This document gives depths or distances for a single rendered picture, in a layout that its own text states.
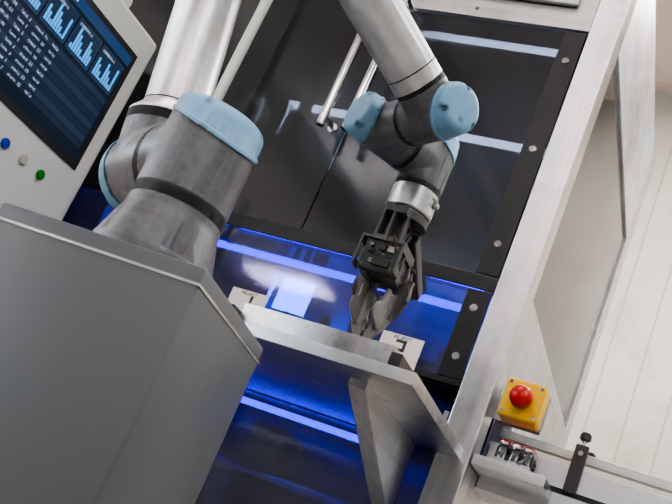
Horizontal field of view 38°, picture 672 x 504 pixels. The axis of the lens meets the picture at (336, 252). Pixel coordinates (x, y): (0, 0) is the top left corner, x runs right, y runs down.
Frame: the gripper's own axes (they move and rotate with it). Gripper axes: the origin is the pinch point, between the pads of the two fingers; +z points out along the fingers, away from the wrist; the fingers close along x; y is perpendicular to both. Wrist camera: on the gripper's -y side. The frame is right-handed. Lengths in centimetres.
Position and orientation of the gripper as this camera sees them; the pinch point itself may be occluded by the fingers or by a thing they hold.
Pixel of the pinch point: (362, 338)
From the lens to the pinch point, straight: 145.5
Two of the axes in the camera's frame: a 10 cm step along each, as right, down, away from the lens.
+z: -3.7, 8.7, -3.3
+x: 8.9, 2.3, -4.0
